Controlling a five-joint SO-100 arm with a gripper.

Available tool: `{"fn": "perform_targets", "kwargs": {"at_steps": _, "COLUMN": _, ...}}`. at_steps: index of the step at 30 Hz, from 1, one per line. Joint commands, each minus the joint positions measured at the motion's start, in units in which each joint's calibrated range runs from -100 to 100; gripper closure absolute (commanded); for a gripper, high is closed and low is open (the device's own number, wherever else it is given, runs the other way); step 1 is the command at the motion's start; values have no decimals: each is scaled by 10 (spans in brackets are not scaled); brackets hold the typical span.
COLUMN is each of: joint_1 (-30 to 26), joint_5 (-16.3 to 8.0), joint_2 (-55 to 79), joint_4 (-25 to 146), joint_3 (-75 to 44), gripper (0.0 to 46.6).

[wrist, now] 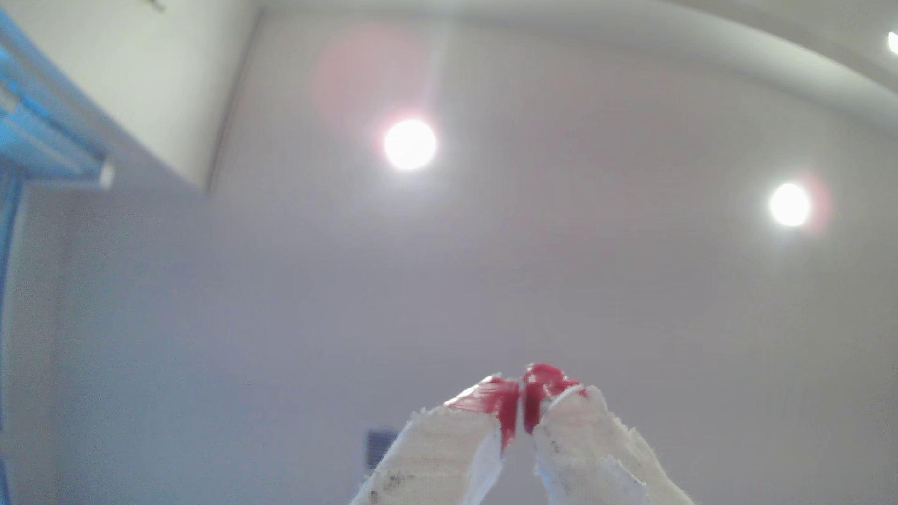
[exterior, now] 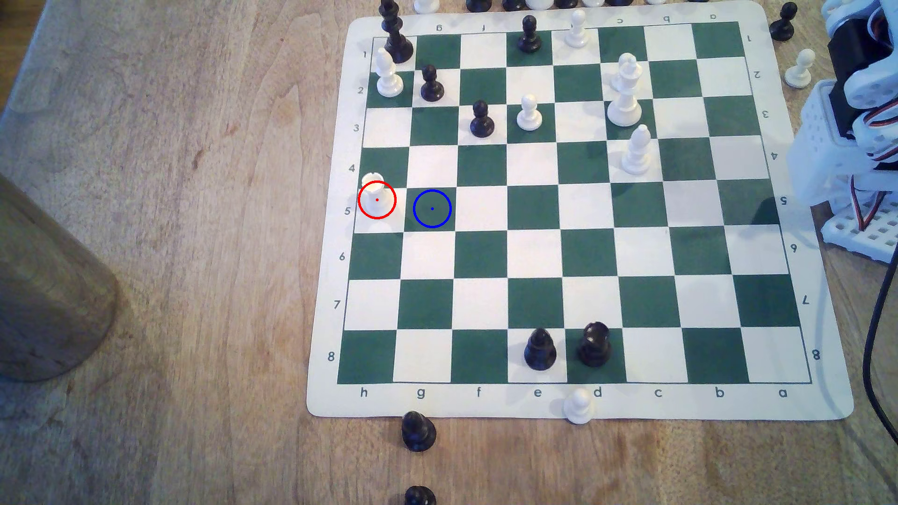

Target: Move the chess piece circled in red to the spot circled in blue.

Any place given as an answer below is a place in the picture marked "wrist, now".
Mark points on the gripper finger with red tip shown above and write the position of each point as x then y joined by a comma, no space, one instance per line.
589,449
442,449

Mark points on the round ceiling light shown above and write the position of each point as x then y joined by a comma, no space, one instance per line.
893,43
410,144
790,205

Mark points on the blue window blind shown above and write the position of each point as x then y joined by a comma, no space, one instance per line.
38,126

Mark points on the wall air vent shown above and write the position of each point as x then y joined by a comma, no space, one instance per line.
379,449

